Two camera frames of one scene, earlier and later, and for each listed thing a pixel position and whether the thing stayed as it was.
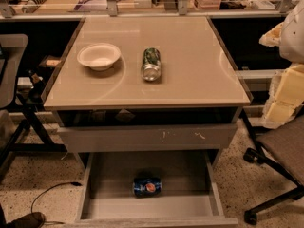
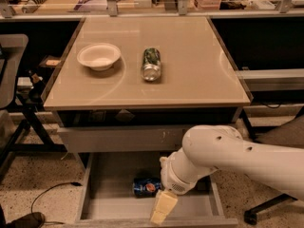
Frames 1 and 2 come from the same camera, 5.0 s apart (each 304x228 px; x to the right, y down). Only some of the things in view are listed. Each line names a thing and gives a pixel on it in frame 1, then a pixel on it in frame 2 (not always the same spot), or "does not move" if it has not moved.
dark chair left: x=19 y=130 does not move
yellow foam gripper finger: x=286 y=96 → x=178 y=176
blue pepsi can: x=147 y=187 does not move
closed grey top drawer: x=146 y=139 does not move
